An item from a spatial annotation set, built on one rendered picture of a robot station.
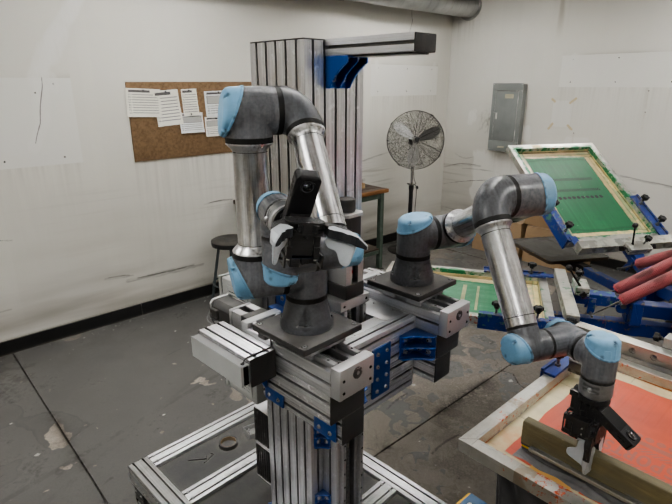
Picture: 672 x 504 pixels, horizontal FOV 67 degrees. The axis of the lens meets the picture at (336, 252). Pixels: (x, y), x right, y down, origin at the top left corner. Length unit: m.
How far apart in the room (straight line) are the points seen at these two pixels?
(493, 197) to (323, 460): 1.15
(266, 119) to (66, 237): 3.30
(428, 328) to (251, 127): 0.90
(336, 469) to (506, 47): 5.54
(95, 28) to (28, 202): 1.35
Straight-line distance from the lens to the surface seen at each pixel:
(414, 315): 1.76
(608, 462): 1.47
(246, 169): 1.27
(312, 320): 1.40
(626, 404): 1.91
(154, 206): 4.59
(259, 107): 1.24
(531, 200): 1.43
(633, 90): 6.08
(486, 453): 1.49
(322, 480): 2.08
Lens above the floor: 1.91
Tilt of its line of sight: 18 degrees down
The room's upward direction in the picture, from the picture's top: straight up
